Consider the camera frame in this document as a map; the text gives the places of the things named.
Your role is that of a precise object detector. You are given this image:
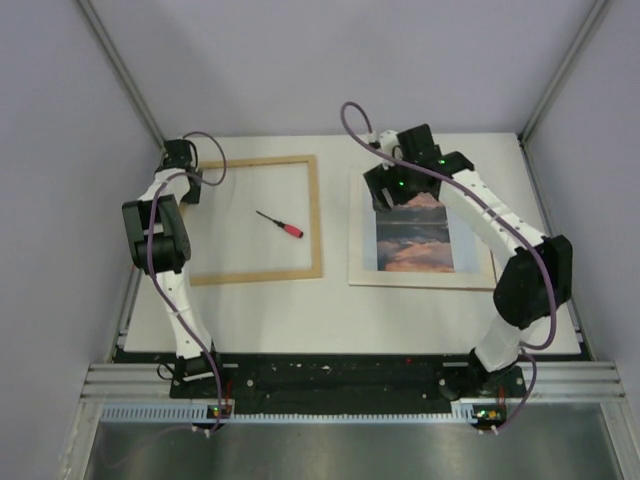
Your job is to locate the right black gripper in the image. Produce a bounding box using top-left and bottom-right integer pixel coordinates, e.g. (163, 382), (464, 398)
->
(364, 155), (419, 215)

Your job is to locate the sunset landscape photo print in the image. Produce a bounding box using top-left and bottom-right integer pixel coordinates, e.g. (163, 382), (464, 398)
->
(375, 193), (454, 273)

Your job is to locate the wooden photo frame brown back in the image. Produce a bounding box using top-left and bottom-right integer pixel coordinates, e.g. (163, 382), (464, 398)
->
(180, 155), (323, 287)

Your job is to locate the pink handled screwdriver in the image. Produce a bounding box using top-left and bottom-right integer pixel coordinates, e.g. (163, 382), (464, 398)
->
(256, 211), (304, 239)

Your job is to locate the cream mat board border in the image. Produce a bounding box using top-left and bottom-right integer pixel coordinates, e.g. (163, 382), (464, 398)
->
(348, 172), (495, 291)

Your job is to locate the brown backing board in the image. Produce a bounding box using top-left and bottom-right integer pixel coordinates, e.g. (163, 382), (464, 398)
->
(490, 252), (501, 286)

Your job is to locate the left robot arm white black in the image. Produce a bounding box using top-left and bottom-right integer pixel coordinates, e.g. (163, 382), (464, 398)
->
(122, 138), (227, 397)

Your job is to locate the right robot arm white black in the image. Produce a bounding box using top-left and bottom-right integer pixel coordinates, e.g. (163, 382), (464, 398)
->
(363, 124), (573, 397)

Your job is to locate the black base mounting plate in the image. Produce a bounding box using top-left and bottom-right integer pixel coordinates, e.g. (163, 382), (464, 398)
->
(170, 353), (525, 415)

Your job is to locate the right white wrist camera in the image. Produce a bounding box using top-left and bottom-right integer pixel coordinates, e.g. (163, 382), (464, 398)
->
(366, 130), (399, 157)

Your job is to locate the left aluminium corner post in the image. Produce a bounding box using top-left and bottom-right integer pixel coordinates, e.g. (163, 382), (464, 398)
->
(74, 0), (165, 147)

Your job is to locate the aluminium corner post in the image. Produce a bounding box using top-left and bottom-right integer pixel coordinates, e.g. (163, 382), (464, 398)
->
(518, 0), (613, 149)
(74, 0), (165, 147)

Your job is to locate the grey slotted cable duct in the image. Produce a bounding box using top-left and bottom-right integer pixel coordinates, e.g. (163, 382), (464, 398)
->
(101, 403), (498, 425)

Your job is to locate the right aluminium corner post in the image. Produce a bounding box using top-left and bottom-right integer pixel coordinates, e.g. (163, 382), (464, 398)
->
(518, 0), (613, 149)

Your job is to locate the aluminium rail beam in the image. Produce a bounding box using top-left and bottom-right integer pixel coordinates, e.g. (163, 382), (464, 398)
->
(80, 361), (626, 403)

